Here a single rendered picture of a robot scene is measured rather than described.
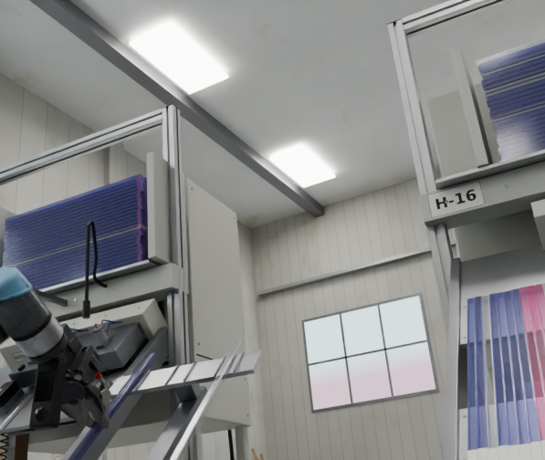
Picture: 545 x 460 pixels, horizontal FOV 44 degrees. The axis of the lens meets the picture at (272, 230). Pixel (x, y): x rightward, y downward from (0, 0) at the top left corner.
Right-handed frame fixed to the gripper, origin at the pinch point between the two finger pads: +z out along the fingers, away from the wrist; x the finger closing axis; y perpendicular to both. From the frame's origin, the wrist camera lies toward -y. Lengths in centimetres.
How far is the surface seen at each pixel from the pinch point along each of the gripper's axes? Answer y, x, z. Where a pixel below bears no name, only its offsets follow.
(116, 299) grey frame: 56, 25, 12
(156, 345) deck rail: 41.1, 10.4, 17.9
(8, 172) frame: 105, 72, -14
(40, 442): 39, 63, 44
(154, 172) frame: 81, 9, -10
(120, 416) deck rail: 17.1, 10.9, 15.9
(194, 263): 76, 10, 19
